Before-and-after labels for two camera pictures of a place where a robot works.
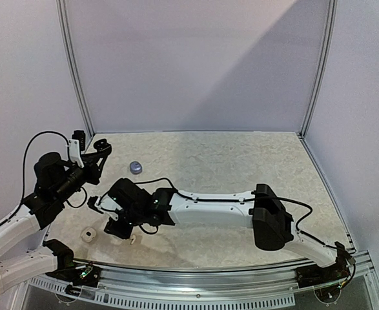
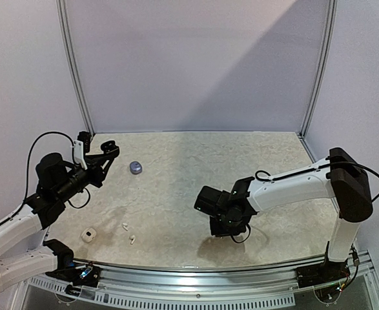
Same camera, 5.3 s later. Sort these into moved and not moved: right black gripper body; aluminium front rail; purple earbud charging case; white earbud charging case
Moved: right black gripper body
Not moved: purple earbud charging case; aluminium front rail; white earbud charging case
